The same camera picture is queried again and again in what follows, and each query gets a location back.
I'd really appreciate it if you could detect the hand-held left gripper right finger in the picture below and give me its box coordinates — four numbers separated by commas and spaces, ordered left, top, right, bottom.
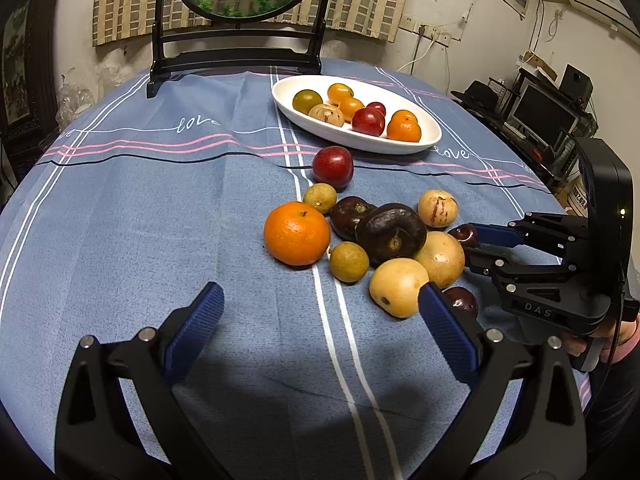
417, 282, 587, 480

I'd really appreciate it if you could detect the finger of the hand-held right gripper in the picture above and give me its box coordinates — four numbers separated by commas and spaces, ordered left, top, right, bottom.
467, 211, 592, 257
462, 247, 571, 291

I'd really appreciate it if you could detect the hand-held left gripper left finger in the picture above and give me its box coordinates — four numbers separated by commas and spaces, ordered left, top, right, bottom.
54, 281, 231, 480

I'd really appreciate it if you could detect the dark purple plum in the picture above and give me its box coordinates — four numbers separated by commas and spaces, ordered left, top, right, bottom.
442, 286, 479, 318

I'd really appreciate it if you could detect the small dark red plum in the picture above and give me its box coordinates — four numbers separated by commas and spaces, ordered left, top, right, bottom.
447, 224, 480, 250

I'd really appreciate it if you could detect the golden yellow passion fruit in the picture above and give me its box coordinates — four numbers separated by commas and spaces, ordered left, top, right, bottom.
414, 230, 466, 289

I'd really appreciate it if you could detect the small striped pepino melon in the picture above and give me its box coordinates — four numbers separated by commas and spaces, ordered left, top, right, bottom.
417, 189, 459, 228

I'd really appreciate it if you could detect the pale yellow passion fruit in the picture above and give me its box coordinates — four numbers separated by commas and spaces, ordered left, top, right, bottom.
369, 257, 431, 319

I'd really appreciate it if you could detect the large dark purple mangosteen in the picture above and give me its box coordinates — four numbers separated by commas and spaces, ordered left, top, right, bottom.
355, 203, 428, 266

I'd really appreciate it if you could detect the brown longan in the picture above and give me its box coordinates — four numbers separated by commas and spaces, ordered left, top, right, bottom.
329, 241, 371, 284
303, 183, 337, 215

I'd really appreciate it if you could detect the large orange tangerine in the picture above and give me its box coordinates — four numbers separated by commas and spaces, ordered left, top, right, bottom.
263, 201, 332, 267

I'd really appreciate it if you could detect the white oval plate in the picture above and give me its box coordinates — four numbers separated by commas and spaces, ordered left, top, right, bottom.
271, 75, 443, 156

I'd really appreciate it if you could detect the large red plum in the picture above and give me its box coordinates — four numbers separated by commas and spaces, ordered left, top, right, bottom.
312, 145, 355, 192

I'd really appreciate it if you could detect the small orange citrus fruit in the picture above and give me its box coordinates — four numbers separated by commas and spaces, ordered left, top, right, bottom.
338, 97, 366, 122

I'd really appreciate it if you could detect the large tan pepino melon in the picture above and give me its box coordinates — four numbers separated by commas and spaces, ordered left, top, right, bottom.
308, 104, 346, 129

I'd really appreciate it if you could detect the yellow-orange citrus fruit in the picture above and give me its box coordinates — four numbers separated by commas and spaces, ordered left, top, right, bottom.
327, 83, 355, 105

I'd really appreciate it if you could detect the green tangerine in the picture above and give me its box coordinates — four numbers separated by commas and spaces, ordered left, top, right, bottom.
292, 89, 324, 115

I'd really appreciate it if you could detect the person's right forearm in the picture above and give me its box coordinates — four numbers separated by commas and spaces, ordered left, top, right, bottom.
625, 310, 640, 363

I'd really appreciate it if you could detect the person's right hand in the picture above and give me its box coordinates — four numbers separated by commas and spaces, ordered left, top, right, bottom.
605, 317, 632, 362

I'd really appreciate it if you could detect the black desk rack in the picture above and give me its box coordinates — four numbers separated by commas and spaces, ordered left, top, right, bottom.
452, 67, 601, 196

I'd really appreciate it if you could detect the white container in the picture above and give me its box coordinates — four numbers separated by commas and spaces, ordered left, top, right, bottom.
567, 175, 591, 213

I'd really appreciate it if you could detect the blue striped tablecloth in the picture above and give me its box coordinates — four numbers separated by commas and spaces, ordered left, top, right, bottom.
0, 57, 596, 480

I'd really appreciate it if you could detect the black computer monitor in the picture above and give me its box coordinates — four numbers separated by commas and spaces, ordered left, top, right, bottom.
505, 82, 581, 146

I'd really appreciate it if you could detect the black hat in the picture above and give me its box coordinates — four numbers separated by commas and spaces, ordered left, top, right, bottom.
451, 80, 501, 111

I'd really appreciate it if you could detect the black speaker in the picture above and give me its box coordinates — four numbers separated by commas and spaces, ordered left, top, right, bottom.
558, 64, 594, 98

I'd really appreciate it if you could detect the small cardboard box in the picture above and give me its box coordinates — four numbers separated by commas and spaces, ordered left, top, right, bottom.
519, 51, 559, 82

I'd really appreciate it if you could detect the clear plastic bag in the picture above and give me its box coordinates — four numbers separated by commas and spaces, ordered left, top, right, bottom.
56, 77, 96, 126

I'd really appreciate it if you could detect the dark wood framed painting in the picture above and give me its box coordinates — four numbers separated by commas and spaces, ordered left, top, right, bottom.
0, 0, 56, 171

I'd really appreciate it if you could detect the white power cable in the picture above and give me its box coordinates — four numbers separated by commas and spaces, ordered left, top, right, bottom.
395, 35, 436, 73

